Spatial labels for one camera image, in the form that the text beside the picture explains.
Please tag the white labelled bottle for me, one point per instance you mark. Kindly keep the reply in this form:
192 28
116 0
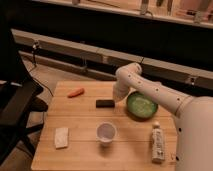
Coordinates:
158 144

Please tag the clear plastic cup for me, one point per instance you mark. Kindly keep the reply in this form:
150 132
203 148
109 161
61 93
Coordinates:
105 133

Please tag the green bowl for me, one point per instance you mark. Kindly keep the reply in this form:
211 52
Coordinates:
141 106

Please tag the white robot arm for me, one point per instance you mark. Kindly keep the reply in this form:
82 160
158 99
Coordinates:
194 115

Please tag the black eraser block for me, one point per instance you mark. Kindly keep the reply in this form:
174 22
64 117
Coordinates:
105 103

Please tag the black office chair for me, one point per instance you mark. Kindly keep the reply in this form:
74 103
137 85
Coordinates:
18 97

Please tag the orange carrot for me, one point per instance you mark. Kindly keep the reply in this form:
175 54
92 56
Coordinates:
76 93

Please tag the cream cylindrical pusher tool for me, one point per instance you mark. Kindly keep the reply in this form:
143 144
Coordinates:
118 96

